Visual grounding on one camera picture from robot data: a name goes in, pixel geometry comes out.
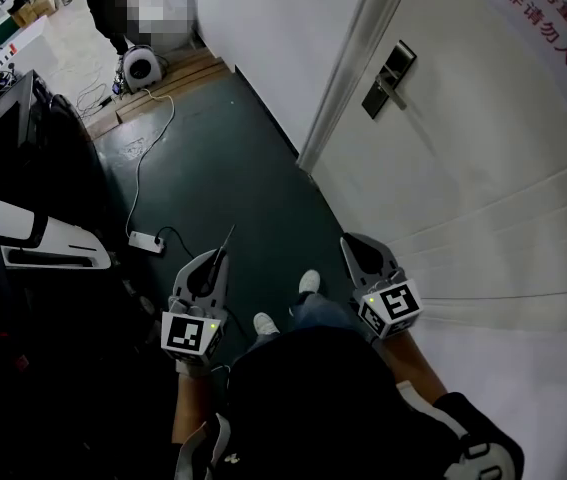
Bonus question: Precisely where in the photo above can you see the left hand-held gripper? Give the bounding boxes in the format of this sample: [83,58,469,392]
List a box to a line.
[160,248,230,379]

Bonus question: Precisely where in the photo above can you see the white round fan heater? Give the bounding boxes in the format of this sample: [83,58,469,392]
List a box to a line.
[120,44,165,95]

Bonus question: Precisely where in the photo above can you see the black office chair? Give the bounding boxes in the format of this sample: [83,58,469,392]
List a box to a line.
[32,75,114,219]

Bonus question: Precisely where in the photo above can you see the black monitor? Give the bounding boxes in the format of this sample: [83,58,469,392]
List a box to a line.
[0,69,40,203]

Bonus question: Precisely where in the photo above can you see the white printer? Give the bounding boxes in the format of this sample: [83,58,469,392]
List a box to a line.
[0,196,113,271]

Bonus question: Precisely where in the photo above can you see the white table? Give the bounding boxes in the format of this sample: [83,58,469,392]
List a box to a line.
[0,14,60,89]

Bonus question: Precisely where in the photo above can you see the person's right forearm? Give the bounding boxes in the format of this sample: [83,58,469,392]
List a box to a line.
[379,332,450,405]

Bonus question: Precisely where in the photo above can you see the paper sign with red characters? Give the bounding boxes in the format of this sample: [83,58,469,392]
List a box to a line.
[477,0,567,112]

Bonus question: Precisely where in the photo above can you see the wooden boards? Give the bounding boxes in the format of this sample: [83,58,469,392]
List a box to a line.
[84,46,234,142]

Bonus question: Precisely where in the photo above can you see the person's left forearm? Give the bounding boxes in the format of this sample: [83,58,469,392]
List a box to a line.
[170,373,215,445]

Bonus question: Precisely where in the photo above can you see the person's white left shoe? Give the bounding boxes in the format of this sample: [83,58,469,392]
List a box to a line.
[252,311,281,338]

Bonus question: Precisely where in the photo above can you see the white door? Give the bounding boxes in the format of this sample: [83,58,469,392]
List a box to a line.
[310,0,567,329]

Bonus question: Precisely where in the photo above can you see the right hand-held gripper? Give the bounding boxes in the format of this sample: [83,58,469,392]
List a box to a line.
[339,232,424,342]

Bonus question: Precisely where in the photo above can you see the white power cable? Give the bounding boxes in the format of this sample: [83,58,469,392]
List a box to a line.
[124,86,177,235]

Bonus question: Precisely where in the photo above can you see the person's white right shoe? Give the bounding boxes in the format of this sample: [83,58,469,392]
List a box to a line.
[298,268,322,295]

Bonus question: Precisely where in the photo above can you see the black power cable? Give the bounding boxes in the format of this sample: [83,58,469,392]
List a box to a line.
[154,225,198,263]

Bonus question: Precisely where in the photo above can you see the person's white shoe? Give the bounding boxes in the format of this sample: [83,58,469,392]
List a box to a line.
[298,268,322,295]
[252,311,281,338]

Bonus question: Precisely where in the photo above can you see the stack of cardboard boxes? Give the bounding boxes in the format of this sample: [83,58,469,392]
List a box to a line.
[9,0,60,30]

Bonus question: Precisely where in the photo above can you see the white power strip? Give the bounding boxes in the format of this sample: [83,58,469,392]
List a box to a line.
[127,229,166,256]

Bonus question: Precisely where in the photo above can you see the dark metal door lock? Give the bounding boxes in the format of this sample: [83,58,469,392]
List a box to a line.
[360,39,418,121]

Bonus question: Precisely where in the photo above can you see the white door frame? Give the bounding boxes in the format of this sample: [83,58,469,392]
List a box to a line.
[295,0,418,172]

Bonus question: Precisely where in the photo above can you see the person's blue jeans legs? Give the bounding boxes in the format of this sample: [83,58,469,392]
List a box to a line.
[245,291,370,353]

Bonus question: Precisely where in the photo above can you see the person's black shirt torso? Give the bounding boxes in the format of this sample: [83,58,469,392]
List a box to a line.
[172,325,526,480]

